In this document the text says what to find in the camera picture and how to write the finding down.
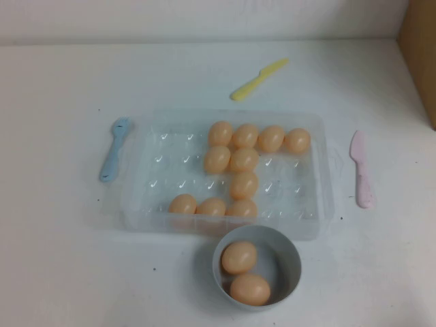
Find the grey round bowl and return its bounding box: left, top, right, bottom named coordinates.
left=212, top=224, right=302, bottom=313

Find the brown cardboard box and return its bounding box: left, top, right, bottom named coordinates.
left=398, top=0, right=436, bottom=131

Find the beige plastic egg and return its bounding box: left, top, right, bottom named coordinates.
left=225, top=198, right=259, bottom=218
left=221, top=241, right=258, bottom=275
left=229, top=273, right=272, bottom=307
left=168, top=193, right=198, bottom=215
left=204, top=145, right=232, bottom=173
left=207, top=121, right=234, bottom=148
left=196, top=197, right=227, bottom=217
left=258, top=125, right=285, bottom=152
left=283, top=127, right=311, bottom=154
left=232, top=123, right=260, bottom=149
left=230, top=146, right=260, bottom=173
left=230, top=171, right=260, bottom=200

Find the pink plastic knife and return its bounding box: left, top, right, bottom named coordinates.
left=349, top=129, right=375, bottom=209

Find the blue plastic fork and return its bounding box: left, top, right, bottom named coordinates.
left=99, top=117, right=136, bottom=184

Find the clear plastic egg box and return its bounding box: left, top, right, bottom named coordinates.
left=119, top=109, right=337, bottom=242

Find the yellow plastic knife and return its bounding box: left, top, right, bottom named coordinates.
left=230, top=57, right=290, bottom=102

